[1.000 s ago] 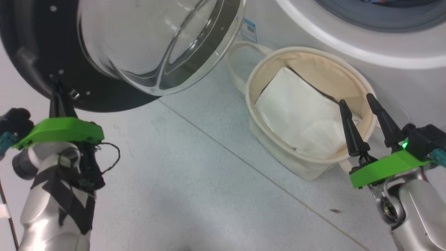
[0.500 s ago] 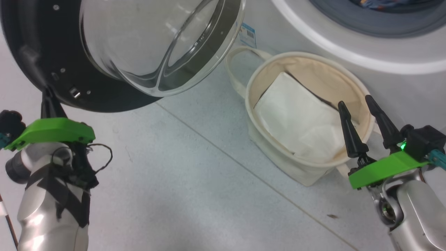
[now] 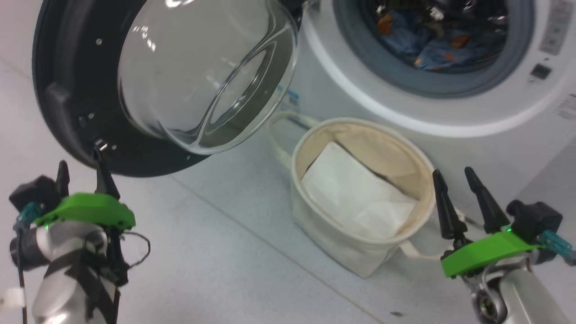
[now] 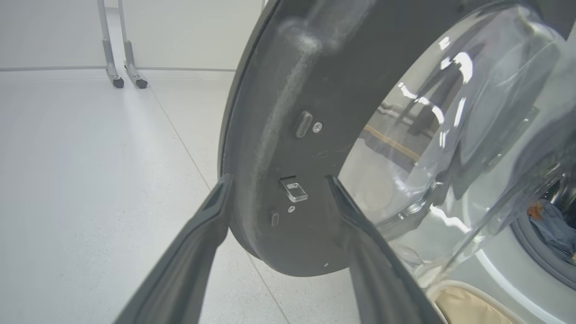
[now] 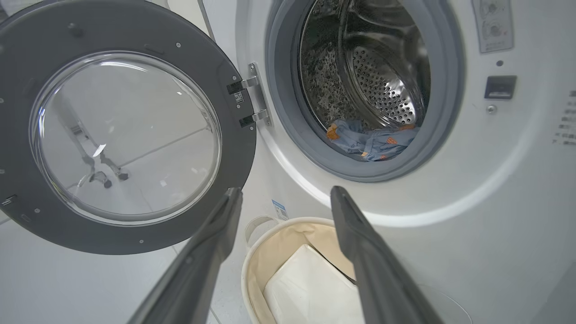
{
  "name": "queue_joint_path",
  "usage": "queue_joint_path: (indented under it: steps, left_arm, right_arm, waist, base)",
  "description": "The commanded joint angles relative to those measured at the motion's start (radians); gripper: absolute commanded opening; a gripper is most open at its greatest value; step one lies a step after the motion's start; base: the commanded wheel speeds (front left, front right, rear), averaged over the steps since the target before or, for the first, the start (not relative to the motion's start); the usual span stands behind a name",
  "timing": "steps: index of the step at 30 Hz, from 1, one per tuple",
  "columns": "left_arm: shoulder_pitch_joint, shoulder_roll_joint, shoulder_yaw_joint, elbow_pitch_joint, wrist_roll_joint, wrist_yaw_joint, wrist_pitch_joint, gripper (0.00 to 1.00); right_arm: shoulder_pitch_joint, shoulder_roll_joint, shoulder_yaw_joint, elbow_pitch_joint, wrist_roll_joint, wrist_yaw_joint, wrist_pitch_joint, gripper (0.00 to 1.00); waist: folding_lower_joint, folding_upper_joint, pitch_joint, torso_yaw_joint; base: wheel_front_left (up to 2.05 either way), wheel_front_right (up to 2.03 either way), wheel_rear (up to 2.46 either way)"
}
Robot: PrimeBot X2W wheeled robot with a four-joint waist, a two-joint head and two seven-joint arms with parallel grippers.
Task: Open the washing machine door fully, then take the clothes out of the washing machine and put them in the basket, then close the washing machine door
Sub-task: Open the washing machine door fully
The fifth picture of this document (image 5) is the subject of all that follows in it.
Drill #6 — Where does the cream canvas laundry basket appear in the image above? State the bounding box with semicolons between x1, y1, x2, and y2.
241;216;360;324

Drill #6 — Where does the grey rubber door gasket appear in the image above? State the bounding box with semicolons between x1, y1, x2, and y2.
265;0;466;183

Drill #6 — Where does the white front-load washing machine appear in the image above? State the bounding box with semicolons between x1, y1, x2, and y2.
166;0;576;324

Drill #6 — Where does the round black glass washer door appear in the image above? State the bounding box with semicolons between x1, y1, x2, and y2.
0;0;257;256

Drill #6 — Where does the perforated steel washer drum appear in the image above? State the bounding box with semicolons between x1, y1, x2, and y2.
299;0;432;131

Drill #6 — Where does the blue cartoon print garment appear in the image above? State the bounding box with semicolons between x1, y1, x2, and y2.
326;119;420;162

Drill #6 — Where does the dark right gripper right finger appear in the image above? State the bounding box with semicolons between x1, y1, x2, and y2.
331;186;444;324

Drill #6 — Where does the blue energy label sticker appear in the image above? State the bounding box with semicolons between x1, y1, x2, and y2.
271;199;289;221

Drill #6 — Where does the round white drain filter cover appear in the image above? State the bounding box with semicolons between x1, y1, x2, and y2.
416;283;473;324

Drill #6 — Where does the grey dial diagram sticker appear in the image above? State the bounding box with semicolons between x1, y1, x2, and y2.
472;0;514;54

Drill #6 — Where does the metal washer door hinge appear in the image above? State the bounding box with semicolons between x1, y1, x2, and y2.
227;62;273;128

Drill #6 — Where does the white folded basket liner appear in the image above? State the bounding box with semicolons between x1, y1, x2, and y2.
263;244;365;324

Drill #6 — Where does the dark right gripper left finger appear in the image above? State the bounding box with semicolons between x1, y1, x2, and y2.
128;188;243;324

